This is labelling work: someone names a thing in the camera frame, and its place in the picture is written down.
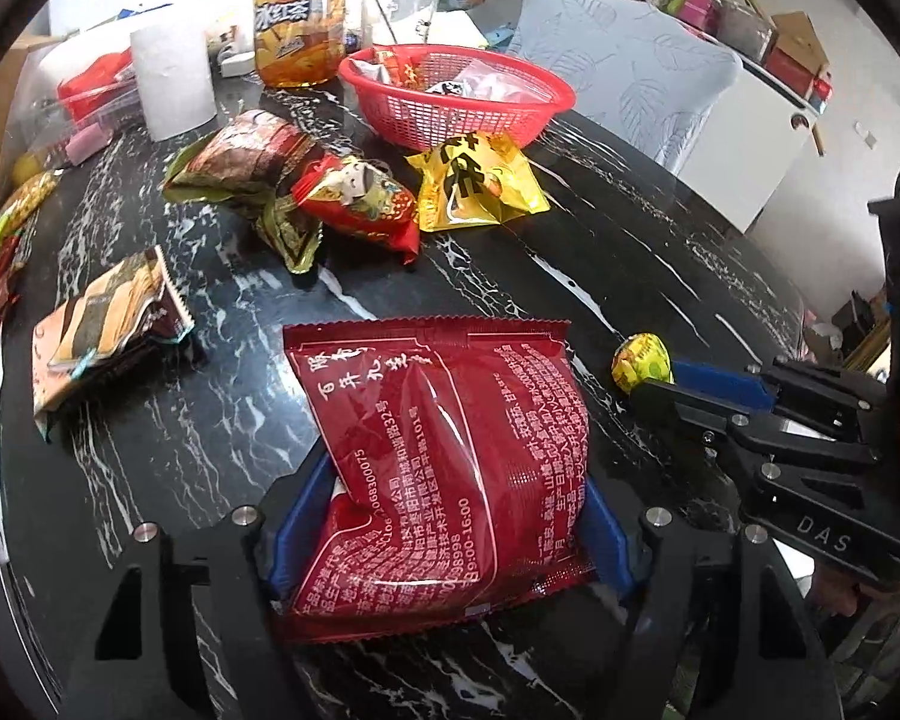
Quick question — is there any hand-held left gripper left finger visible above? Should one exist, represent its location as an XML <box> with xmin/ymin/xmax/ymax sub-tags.
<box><xmin>60</xmin><ymin>450</ymin><xmax>346</xmax><ymax>720</ymax></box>

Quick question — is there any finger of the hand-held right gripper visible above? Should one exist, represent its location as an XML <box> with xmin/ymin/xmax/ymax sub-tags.
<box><xmin>630</xmin><ymin>381</ymin><xmax>882</xmax><ymax>470</ymax></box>
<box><xmin>671</xmin><ymin>355</ymin><xmax>890</xmax><ymax>428</ymax></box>

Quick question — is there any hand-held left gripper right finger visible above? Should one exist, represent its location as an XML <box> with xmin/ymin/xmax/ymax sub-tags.
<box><xmin>581</xmin><ymin>476</ymin><xmax>845</xmax><ymax>720</ymax></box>

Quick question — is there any round yellow green candy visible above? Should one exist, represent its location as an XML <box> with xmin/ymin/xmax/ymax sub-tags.
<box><xmin>611</xmin><ymin>334</ymin><xmax>674</xmax><ymax>395</ymax></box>

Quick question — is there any dark red snack packet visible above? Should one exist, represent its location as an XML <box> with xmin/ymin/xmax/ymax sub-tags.
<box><xmin>274</xmin><ymin>319</ymin><xmax>597</xmax><ymax>642</ymax></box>

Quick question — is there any yellow black snack packet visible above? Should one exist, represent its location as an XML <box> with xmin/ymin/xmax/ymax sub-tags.
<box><xmin>406</xmin><ymin>131</ymin><xmax>552</xmax><ymax>233</ymax></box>

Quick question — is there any red cartoon snack packet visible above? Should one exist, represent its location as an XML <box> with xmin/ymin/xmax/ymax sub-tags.
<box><xmin>292</xmin><ymin>154</ymin><xmax>422</xmax><ymax>265</ymax></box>

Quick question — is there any clear white snack packet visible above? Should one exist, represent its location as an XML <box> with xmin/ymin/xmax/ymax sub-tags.
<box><xmin>450</xmin><ymin>58</ymin><xmax>557</xmax><ymax>103</ymax></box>

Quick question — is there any red plastic mesh basket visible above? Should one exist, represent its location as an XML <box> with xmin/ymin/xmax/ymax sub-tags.
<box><xmin>337</xmin><ymin>45</ymin><xmax>577</xmax><ymax>152</ymax></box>

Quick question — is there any brown green snack packet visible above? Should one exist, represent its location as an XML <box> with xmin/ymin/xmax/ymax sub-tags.
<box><xmin>161</xmin><ymin>109</ymin><xmax>327</xmax><ymax>275</ymax></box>

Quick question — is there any white cabinet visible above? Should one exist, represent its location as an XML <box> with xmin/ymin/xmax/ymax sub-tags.
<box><xmin>675</xmin><ymin>52</ymin><xmax>822</xmax><ymax>233</ymax></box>

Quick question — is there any red gift box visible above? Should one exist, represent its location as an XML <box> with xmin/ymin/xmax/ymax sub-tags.
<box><xmin>765</xmin><ymin>49</ymin><xmax>826</xmax><ymax>98</ymax></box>

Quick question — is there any orange seaweed snack packet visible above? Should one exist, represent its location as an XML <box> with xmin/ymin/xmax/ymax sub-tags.
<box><xmin>31</xmin><ymin>246</ymin><xmax>196</xmax><ymax>442</ymax></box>

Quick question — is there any open cardboard box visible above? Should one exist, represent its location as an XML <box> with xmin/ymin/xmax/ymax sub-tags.
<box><xmin>771</xmin><ymin>11</ymin><xmax>830</xmax><ymax>72</ymax></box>

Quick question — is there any grey tin box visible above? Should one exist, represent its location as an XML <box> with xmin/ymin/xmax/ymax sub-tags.
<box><xmin>716</xmin><ymin>4</ymin><xmax>777</xmax><ymax>61</ymax></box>

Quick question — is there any pink gift box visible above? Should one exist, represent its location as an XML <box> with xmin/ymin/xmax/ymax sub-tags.
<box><xmin>679</xmin><ymin>0</ymin><xmax>721</xmax><ymax>31</ymax></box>

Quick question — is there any pink block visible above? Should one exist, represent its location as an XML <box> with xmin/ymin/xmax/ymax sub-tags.
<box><xmin>64</xmin><ymin>124</ymin><xmax>115</xmax><ymax>166</ymax></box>

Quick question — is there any yellow lemon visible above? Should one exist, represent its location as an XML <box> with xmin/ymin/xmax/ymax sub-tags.
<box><xmin>11</xmin><ymin>152</ymin><xmax>50</xmax><ymax>187</ymax></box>

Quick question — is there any white toilet paper roll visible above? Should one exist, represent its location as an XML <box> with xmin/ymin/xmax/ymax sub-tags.
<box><xmin>130</xmin><ymin>11</ymin><xmax>218</xmax><ymax>142</ymax></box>

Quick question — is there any clear glass cup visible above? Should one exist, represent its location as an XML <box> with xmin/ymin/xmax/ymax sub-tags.
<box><xmin>360</xmin><ymin>0</ymin><xmax>440</xmax><ymax>57</ymax></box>

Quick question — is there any clear plastic container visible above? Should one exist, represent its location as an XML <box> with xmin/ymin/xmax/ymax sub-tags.
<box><xmin>4</xmin><ymin>52</ymin><xmax>147</xmax><ymax>166</ymax></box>

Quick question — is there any red packet in container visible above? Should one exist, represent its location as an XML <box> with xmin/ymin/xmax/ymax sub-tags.
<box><xmin>56</xmin><ymin>49</ymin><xmax>136</xmax><ymax>121</ymax></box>

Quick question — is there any metal spoon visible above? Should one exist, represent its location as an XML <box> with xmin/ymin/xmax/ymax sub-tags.
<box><xmin>366</xmin><ymin>0</ymin><xmax>400</xmax><ymax>46</ymax></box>

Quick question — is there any iced tea bottle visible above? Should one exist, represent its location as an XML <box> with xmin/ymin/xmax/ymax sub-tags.
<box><xmin>253</xmin><ymin>0</ymin><xmax>347</xmax><ymax>89</ymax></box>

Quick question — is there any white plastic tray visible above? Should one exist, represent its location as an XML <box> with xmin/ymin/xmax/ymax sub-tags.
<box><xmin>41</xmin><ymin>4</ymin><xmax>166</xmax><ymax>83</ymax></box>

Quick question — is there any brown cardboard box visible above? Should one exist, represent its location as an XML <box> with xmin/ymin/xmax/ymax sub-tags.
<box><xmin>0</xmin><ymin>36</ymin><xmax>57</xmax><ymax>215</ymax></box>

